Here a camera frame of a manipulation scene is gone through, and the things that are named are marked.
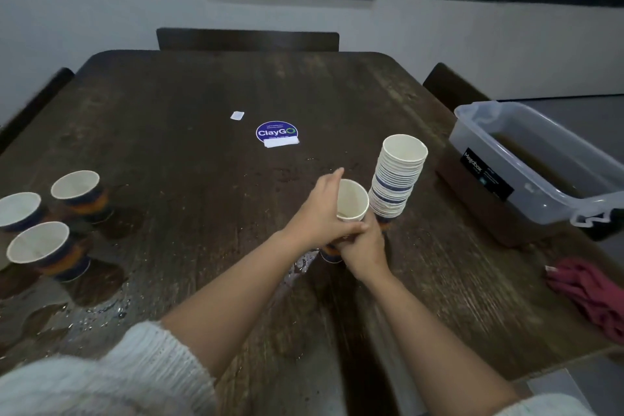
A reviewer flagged person's right hand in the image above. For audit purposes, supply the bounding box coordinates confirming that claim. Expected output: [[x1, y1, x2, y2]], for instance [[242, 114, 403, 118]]
[[331, 216, 393, 285]]

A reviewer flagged person's left hand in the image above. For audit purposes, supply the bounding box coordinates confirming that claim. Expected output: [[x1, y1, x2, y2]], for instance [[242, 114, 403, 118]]
[[283, 167, 372, 254]]

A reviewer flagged patterned paper cup stack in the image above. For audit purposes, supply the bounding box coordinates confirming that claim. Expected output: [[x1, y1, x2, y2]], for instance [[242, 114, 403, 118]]
[[320, 177, 372, 264], [367, 133, 430, 225]]

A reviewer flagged clear plastic storage bin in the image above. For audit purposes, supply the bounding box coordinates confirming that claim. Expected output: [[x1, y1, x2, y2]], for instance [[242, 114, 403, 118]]
[[435, 101, 624, 248]]

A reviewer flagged dark red cloth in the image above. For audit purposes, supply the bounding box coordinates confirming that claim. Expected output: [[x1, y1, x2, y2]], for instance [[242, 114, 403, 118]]
[[544, 257, 624, 346]]

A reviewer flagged orange blue patterned paper cup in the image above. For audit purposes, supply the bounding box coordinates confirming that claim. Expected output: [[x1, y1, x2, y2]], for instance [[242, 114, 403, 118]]
[[6, 220, 93, 283], [0, 191, 48, 235], [49, 170, 114, 227]]

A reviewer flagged person's left forearm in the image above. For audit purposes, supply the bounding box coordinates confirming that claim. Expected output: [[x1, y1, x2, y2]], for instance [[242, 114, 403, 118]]
[[0, 233, 313, 416]]

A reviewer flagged person's right forearm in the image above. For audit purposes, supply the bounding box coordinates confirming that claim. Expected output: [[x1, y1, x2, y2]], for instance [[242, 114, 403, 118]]
[[365, 269, 596, 416]]

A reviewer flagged round blue sticker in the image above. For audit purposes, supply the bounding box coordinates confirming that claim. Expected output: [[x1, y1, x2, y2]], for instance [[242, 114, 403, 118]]
[[255, 120, 300, 149]]

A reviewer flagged dark wooden table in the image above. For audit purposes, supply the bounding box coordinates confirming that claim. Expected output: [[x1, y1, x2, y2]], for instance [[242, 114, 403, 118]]
[[0, 49, 624, 416]]

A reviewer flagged dark wooden chair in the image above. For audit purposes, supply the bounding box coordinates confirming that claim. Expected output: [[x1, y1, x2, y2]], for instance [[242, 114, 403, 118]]
[[421, 62, 493, 114], [156, 27, 341, 53]]

